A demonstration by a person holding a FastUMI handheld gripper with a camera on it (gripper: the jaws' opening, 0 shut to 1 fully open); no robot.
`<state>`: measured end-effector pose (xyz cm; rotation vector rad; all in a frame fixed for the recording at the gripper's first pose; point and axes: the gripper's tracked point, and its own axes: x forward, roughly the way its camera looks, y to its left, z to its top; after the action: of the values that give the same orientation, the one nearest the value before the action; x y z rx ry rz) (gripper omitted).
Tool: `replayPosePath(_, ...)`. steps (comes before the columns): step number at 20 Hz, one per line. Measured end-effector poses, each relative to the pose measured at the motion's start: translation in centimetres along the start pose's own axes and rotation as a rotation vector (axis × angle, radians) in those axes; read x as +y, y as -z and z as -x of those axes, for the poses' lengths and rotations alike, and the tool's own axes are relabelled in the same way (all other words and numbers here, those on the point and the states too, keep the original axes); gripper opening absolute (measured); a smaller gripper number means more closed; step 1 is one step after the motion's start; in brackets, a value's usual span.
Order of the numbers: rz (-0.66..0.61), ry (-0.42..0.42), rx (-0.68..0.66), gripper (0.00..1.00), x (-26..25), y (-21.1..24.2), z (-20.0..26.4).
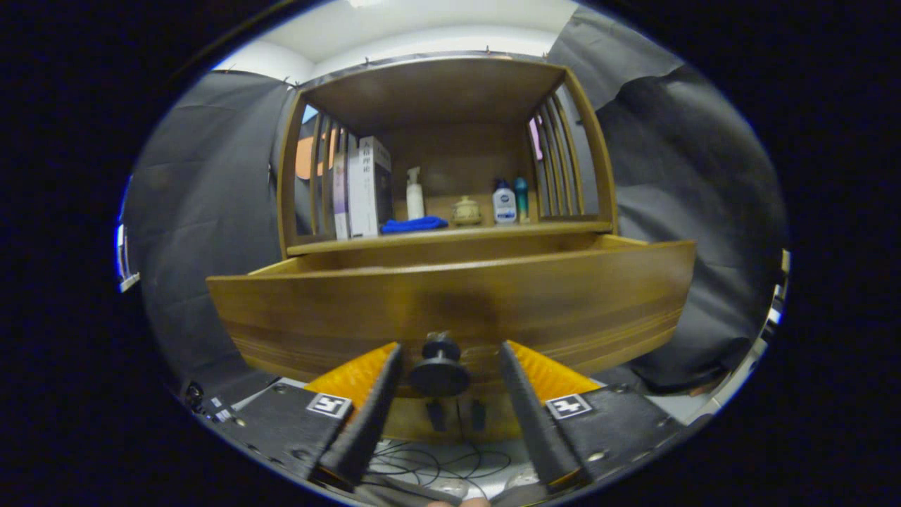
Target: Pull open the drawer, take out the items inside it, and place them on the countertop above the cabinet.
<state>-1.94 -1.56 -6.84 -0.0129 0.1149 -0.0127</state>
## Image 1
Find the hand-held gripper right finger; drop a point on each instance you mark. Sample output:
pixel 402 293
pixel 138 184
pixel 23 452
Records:
pixel 538 422

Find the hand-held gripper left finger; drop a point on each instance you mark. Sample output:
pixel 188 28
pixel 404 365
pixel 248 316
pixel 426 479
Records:
pixel 366 422

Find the black round drawer knob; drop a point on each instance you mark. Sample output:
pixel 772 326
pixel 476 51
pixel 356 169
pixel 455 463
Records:
pixel 440 373

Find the wooden drawer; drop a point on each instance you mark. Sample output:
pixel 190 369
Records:
pixel 352 303

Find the wooden cabinet door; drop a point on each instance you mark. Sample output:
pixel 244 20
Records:
pixel 500 422
pixel 412 422

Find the wooden countertop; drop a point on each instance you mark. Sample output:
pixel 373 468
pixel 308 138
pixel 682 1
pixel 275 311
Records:
pixel 479 233

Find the wooden cabinet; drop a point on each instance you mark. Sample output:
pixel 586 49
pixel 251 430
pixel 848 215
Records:
pixel 436 91

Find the blue folded cloth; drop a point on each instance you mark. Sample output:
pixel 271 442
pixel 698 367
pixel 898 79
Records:
pixel 415 225

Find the white bottle with blue cap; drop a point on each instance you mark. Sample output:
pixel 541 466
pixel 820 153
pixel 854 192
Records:
pixel 504 208

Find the thin purple book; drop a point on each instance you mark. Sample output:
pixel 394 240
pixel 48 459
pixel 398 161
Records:
pixel 341 204

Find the beige lidded teacup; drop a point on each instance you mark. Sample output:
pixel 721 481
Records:
pixel 467 211

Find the white pump bottle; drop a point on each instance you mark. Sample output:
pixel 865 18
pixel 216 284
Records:
pixel 415 204

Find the thick white book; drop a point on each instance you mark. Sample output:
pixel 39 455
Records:
pixel 364 197

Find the teal slim bottle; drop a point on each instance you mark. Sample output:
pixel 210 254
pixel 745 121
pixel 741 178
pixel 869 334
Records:
pixel 521 197

